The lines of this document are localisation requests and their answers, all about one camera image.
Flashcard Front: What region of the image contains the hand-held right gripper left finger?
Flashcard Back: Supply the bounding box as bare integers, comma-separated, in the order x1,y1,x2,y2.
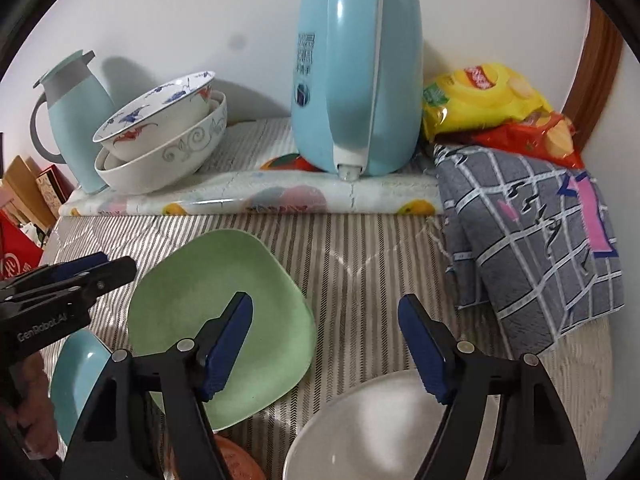
60,291,254,480

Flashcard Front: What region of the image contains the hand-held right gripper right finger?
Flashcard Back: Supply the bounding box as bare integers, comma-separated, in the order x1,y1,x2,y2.
397,294,587,480

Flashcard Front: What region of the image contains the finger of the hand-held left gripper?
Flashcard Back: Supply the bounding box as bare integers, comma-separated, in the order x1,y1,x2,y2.
0,252,110,288
0,256,137,311

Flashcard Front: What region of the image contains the small light blue bowl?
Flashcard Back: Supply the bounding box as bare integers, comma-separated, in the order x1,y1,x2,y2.
49,329,113,448

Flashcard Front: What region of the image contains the green plate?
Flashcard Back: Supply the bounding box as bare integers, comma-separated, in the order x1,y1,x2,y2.
126,229,317,432

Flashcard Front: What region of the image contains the plain white bowl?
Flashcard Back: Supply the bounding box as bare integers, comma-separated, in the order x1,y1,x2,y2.
281,370,501,480

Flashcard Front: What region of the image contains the brown bowl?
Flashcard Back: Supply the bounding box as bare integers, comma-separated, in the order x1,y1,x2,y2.
170,432,266,480

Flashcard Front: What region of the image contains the person's left hand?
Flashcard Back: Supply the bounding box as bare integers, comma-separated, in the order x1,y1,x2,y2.
15,354,59,457

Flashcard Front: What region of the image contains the red box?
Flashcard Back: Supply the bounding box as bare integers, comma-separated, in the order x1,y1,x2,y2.
0,210,43,281

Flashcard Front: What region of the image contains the patterned brown box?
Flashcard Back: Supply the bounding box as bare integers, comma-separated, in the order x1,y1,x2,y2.
35,164,76,221

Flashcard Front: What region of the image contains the cardboard box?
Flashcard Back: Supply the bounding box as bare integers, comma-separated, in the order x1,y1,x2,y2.
0,155,56,233

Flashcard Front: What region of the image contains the white bowl with grey scrolls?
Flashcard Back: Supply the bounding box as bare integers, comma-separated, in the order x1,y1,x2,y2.
95,91,228,195

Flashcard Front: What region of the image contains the fruit print plastic cloth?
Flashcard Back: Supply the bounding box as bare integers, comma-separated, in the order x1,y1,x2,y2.
59,119,446,217

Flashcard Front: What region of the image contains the light blue thermos jug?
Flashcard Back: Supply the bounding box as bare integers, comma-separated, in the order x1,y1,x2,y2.
31,50,117,195

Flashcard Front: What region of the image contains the grey checked cloth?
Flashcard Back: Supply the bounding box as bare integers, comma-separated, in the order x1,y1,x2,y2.
432,144,626,353

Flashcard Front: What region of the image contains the blue and red floral bowl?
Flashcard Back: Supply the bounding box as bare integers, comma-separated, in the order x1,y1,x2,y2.
92,71,217,162

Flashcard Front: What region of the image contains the red chip bag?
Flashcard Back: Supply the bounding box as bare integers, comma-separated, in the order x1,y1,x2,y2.
467,110,586,170

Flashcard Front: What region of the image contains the yellow chip bag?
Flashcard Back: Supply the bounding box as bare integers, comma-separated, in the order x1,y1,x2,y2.
422,62,553,142

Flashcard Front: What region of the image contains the light blue electric kettle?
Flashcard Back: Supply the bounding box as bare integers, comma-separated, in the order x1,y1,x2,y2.
291,0,425,182

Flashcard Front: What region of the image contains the wooden door frame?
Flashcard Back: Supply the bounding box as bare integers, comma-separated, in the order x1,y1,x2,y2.
560,0,623,156

